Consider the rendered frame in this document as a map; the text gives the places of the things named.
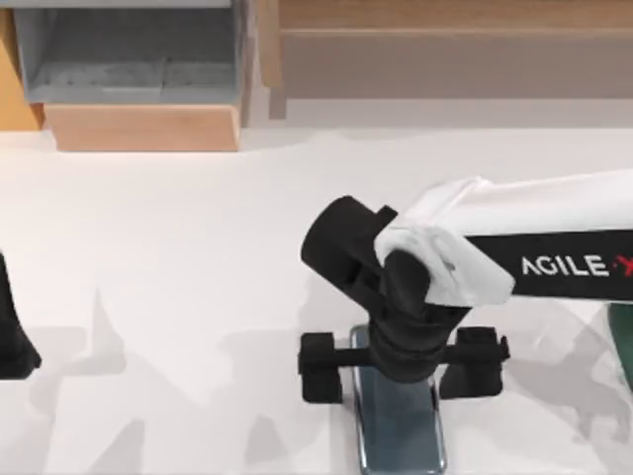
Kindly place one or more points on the blue grey phone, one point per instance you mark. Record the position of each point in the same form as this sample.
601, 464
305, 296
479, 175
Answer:
398, 428

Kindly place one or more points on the dark green bottle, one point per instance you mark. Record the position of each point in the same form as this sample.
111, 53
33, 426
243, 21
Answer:
624, 344

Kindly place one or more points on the wooden cupboard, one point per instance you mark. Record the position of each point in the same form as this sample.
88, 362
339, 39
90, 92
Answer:
445, 59

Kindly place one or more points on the pale wooden drawer front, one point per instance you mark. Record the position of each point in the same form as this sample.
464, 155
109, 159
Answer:
143, 126

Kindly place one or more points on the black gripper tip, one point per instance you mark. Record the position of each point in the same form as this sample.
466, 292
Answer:
12, 341

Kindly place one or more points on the wooden cupboard side panel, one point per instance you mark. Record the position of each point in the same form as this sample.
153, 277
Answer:
15, 89

